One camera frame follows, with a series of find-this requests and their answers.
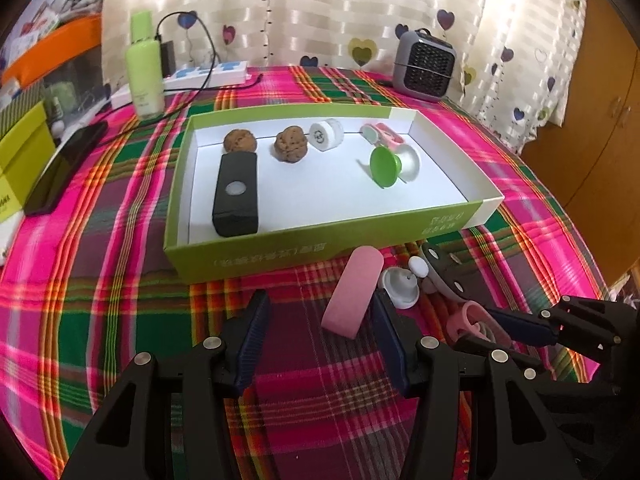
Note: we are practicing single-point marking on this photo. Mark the green and white cardboard tray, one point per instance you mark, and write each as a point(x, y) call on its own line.
point(310, 200)

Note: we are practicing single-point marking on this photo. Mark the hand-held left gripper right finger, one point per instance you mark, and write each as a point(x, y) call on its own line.
point(392, 345)

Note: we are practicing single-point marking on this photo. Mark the light green lotion bottle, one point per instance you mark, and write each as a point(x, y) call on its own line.
point(144, 70)

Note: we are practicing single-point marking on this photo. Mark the black smartphone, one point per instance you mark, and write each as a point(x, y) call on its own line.
point(65, 167)

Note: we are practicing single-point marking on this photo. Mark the clear glass tank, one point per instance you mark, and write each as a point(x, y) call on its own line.
point(75, 85)

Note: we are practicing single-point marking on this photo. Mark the black charger plug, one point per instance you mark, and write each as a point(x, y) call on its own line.
point(167, 60)

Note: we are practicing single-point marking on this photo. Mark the black rectangular box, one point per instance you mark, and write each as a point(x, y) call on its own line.
point(236, 205)

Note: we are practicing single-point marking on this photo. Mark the orange storage box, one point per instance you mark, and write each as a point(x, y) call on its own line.
point(55, 45)

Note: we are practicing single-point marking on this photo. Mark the pink plaid tablecloth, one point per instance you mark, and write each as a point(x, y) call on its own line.
point(125, 285)

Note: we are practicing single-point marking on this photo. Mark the zigzag patterned box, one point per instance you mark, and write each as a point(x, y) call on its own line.
point(20, 105)

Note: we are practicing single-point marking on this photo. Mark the grey desk heater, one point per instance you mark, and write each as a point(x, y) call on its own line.
point(425, 67)

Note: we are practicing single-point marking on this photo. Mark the pink rubber loop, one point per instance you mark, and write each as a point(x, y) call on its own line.
point(462, 322)

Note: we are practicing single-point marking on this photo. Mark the black clip with white dots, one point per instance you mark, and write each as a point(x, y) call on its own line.
point(445, 270)

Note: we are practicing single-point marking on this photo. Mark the pink and white clip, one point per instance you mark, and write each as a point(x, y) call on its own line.
point(382, 135)

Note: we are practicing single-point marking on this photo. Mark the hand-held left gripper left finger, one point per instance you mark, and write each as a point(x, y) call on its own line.
point(252, 340)

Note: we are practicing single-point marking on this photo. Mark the wooden cabinet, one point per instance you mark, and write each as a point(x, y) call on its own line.
point(600, 135)

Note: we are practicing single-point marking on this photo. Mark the white power strip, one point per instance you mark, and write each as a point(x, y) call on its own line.
point(215, 74)

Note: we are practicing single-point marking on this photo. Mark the brown walnut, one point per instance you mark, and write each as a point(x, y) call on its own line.
point(290, 145)
point(240, 141)

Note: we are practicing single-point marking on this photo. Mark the white suction hook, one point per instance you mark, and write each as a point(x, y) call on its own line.
point(400, 287)

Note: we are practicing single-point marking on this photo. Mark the pink oblong case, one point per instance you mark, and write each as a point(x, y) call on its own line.
point(352, 290)

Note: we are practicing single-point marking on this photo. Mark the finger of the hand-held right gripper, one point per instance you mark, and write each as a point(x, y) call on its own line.
point(550, 382)
point(522, 327)

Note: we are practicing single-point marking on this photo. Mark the lime green cardboard box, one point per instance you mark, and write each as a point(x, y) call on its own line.
point(22, 160)

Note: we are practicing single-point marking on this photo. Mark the white tape roll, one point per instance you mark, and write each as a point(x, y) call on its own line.
point(326, 134)

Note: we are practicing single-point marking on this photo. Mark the cream curtain with hearts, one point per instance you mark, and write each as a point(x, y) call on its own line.
point(325, 10)

